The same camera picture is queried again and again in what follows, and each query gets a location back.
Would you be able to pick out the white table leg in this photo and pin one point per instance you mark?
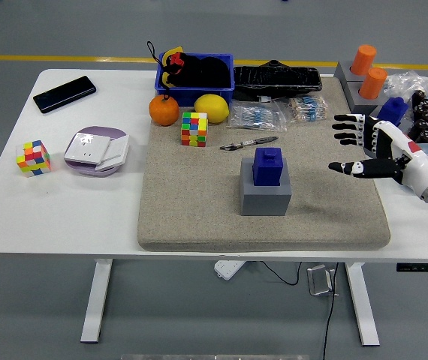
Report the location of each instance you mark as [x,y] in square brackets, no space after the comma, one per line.
[364,307]
[95,303]

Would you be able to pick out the large clear bag of resistors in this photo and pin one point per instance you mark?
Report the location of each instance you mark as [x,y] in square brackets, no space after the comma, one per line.
[257,116]

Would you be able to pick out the grey-brown mat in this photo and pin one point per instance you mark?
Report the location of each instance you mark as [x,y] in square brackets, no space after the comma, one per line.
[199,195]

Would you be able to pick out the orange fruit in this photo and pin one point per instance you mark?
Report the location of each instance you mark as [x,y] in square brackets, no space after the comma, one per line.
[164,110]

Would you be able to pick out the orange cylinder seal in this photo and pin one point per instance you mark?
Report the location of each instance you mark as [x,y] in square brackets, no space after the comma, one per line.
[372,84]
[363,60]

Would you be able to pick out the black silver pen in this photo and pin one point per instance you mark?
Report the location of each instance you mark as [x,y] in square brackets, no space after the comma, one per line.
[249,143]

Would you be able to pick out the scrambled rubik's cube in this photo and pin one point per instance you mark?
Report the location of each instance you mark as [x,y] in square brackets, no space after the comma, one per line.
[34,159]
[194,129]

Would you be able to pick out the yellow lemon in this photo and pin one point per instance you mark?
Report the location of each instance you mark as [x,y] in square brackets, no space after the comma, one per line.
[211,108]

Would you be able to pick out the metal bracket stand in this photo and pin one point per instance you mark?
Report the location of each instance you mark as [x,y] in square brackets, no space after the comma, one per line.
[320,281]

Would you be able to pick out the black table control panel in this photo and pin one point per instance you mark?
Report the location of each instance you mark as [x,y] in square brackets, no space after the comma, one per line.
[424,267]

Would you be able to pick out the white wall socket panel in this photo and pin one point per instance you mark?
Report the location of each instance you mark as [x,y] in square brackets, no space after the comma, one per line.
[86,148]

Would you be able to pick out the white power strip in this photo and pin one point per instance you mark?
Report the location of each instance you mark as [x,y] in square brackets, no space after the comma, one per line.
[229,269]

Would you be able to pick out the blue seal stamp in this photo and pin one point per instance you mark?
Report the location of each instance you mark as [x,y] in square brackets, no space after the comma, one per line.
[268,168]
[393,110]

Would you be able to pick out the small clear bag of resistors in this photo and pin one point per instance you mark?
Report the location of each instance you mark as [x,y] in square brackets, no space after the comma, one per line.
[308,108]

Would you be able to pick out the black smartphone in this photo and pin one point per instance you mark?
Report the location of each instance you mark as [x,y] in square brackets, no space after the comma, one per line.
[64,94]

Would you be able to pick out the black pouch with red clip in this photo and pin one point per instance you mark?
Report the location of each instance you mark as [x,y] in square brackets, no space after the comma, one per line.
[206,73]

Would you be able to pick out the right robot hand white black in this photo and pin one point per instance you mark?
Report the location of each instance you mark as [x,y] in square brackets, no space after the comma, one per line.
[416,161]

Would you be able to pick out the grey seal holder block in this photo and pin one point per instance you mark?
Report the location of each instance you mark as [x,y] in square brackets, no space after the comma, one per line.
[368,152]
[264,202]
[343,73]
[354,101]

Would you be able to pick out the blue plastic bin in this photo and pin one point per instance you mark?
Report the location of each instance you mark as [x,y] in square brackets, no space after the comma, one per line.
[199,95]

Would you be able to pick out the purple plate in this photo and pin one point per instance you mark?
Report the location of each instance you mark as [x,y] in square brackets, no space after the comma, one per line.
[97,130]

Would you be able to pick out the crumpled clear plastic bag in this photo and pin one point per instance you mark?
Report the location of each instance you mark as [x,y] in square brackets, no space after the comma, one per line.
[405,80]

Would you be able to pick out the black wrapped long bar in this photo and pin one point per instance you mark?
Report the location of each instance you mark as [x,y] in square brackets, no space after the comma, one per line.
[274,80]

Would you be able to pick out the dark brown knobs bunch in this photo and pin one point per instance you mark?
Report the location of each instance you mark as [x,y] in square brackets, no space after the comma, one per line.
[422,112]

